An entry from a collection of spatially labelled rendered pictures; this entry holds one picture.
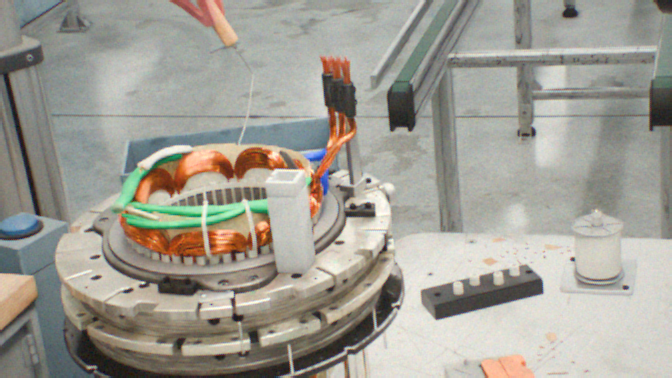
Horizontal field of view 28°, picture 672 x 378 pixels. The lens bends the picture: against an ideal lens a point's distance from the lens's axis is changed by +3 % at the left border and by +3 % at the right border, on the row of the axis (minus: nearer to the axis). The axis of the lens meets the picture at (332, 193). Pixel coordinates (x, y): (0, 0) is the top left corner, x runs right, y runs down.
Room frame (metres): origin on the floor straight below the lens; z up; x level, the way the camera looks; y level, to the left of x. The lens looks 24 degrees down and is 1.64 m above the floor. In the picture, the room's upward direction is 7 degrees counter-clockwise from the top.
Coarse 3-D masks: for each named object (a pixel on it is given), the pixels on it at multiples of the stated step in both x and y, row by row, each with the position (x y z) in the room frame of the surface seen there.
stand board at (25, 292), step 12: (0, 276) 1.17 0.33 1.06; (12, 276) 1.16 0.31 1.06; (24, 276) 1.16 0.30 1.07; (0, 288) 1.14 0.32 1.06; (12, 288) 1.14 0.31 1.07; (24, 288) 1.14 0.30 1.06; (36, 288) 1.16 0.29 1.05; (0, 300) 1.12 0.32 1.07; (12, 300) 1.13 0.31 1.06; (24, 300) 1.14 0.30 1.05; (0, 312) 1.11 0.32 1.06; (12, 312) 1.12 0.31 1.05; (0, 324) 1.10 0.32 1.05
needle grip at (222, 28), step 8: (200, 8) 1.42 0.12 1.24; (216, 8) 1.42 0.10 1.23; (216, 16) 1.42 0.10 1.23; (216, 24) 1.42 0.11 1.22; (224, 24) 1.42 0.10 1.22; (216, 32) 1.42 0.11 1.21; (224, 32) 1.42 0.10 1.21; (232, 32) 1.42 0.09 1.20; (224, 40) 1.42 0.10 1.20; (232, 40) 1.42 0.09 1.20
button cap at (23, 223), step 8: (16, 216) 1.35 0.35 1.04; (24, 216) 1.35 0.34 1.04; (32, 216) 1.35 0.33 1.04; (0, 224) 1.34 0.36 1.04; (8, 224) 1.33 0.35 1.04; (16, 224) 1.33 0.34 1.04; (24, 224) 1.33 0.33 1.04; (32, 224) 1.33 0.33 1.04; (8, 232) 1.32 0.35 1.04; (16, 232) 1.32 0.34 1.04; (24, 232) 1.32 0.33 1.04
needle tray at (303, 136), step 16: (224, 128) 1.50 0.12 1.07; (240, 128) 1.49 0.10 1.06; (256, 128) 1.49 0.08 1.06; (272, 128) 1.49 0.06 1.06; (288, 128) 1.50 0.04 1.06; (304, 128) 1.50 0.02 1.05; (320, 128) 1.50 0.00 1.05; (128, 144) 1.48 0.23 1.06; (144, 144) 1.49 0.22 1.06; (160, 144) 1.49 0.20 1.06; (176, 144) 1.49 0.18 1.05; (192, 144) 1.49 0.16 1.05; (208, 144) 1.49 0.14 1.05; (240, 144) 1.49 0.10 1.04; (272, 144) 1.49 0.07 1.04; (288, 144) 1.50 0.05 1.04; (304, 144) 1.50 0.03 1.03; (320, 144) 1.50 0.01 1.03; (128, 160) 1.45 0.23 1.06; (320, 160) 1.39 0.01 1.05; (336, 160) 1.39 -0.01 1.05
